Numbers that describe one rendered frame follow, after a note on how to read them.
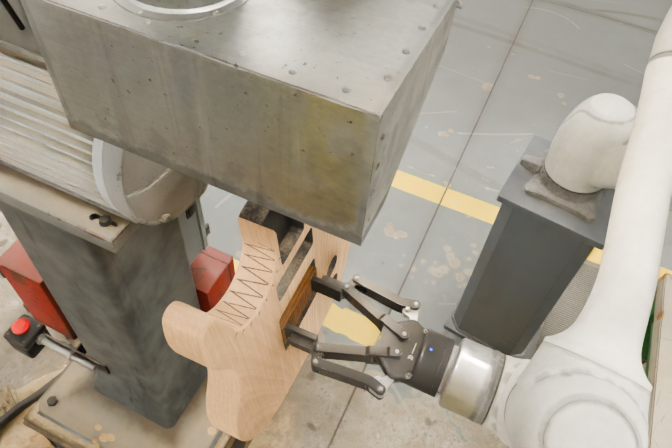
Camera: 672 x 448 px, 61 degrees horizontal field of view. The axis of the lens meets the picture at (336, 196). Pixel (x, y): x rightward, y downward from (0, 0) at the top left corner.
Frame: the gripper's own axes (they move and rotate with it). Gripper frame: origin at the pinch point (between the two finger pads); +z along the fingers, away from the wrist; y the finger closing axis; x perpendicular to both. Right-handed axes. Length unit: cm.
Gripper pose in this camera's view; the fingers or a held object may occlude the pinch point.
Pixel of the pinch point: (302, 306)
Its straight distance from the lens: 78.2
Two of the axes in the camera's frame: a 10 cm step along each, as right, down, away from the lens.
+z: -9.1, -3.4, 2.5
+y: 4.2, -7.3, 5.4
